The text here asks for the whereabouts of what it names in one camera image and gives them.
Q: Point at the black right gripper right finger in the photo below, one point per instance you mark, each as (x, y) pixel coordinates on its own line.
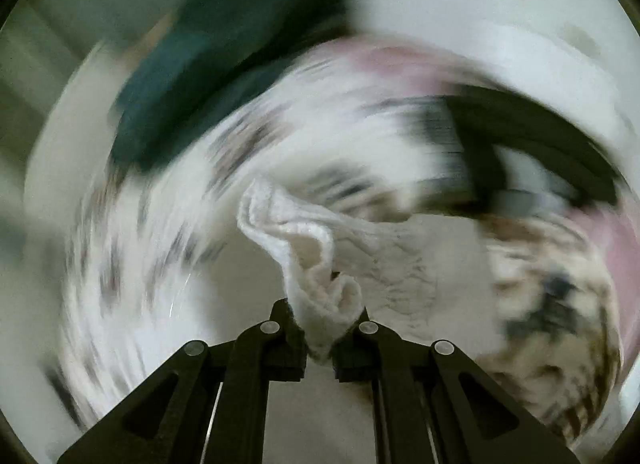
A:
(433, 404)

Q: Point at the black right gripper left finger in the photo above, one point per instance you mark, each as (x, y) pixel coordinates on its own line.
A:
(205, 404)

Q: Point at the white knit garment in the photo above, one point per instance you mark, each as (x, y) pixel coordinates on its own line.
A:
(427, 278)

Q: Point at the floral bed cover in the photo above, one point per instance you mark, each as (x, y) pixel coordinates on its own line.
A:
(157, 260)

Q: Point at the dark green folded blanket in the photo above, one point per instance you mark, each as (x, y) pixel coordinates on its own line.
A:
(216, 57)

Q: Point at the white curved headboard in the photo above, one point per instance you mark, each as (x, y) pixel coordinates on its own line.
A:
(579, 56)

